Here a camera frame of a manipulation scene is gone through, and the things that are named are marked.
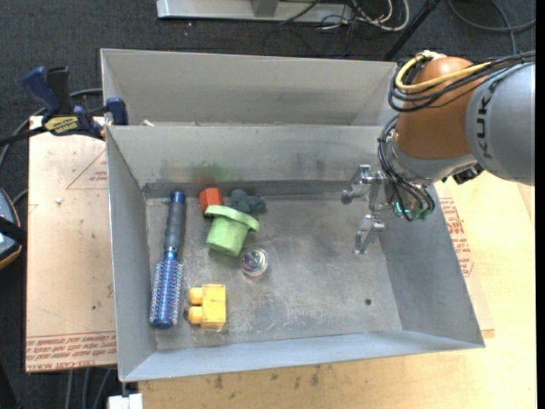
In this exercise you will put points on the green flanged plastic cup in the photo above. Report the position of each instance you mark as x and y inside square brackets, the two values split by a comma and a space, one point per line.
[225, 234]

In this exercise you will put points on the clear round glass thing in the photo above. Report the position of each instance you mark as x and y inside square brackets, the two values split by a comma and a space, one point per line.
[254, 261]

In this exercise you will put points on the grey metal bin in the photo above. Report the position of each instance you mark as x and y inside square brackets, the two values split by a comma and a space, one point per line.
[323, 279]

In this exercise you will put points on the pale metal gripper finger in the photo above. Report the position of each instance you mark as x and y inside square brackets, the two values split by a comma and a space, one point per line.
[368, 230]
[365, 176]

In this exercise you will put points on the dark grey lumpy toy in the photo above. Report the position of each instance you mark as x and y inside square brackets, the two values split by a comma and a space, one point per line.
[247, 202]

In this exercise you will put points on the yellow toy building block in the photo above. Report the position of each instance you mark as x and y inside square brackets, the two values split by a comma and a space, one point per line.
[213, 305]

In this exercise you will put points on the red toy block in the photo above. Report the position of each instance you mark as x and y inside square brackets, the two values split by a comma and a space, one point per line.
[210, 198]

